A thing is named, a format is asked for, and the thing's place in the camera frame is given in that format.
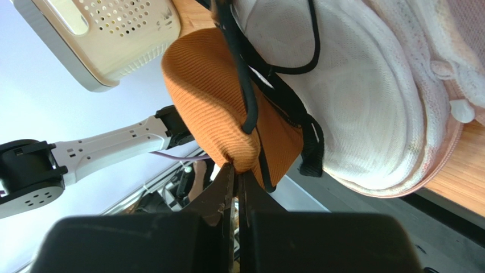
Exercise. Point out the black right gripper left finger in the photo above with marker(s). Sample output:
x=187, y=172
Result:
x=194, y=239

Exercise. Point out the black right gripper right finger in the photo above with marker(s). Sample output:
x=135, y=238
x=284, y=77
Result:
x=276, y=240

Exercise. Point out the floral pink laundry bag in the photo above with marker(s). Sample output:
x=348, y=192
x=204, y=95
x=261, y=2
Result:
x=391, y=83

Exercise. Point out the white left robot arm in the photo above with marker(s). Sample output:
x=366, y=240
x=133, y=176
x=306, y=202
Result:
x=36, y=173

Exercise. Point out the cream plastic laundry basket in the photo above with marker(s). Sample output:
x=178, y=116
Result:
x=99, y=42

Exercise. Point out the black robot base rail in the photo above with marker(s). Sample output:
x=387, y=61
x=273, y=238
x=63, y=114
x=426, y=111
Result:
x=446, y=236

